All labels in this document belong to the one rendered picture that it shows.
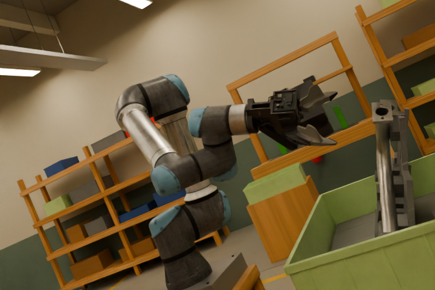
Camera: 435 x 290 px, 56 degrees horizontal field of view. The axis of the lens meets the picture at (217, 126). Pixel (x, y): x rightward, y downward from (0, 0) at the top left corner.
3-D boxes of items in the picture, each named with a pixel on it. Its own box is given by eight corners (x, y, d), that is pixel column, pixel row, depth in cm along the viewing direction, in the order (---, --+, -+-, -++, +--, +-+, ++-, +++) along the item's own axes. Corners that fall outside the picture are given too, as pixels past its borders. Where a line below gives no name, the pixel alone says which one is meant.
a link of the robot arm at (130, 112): (98, 89, 129) (157, 175, 93) (131, 78, 133) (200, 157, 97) (107, 120, 136) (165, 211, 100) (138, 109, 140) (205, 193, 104)
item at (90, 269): (221, 245, 596) (159, 107, 608) (65, 303, 688) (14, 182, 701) (230, 233, 647) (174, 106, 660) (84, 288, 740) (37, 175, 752)
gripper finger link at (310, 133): (325, 138, 84) (290, 121, 90) (329, 156, 88) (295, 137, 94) (334, 129, 85) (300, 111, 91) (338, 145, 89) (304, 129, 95)
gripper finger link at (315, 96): (335, 78, 94) (301, 99, 93) (338, 96, 98) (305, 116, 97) (327, 72, 96) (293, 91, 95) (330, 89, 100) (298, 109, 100)
